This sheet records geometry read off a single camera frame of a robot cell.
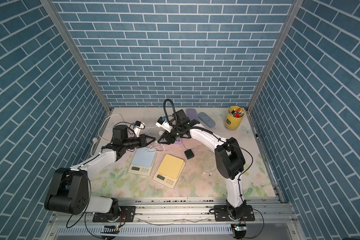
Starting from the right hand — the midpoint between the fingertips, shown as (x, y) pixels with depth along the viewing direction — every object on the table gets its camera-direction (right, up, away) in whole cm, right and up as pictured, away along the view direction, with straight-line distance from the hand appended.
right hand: (162, 139), depth 85 cm
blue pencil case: (+29, +12, +27) cm, 42 cm away
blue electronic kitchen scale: (-13, -14, +5) cm, 19 cm away
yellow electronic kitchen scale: (+4, -19, +2) cm, 19 cm away
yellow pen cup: (+47, +14, +17) cm, 52 cm away
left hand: (-2, 0, -2) cm, 3 cm away
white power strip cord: (-51, -3, +20) cm, 55 cm away
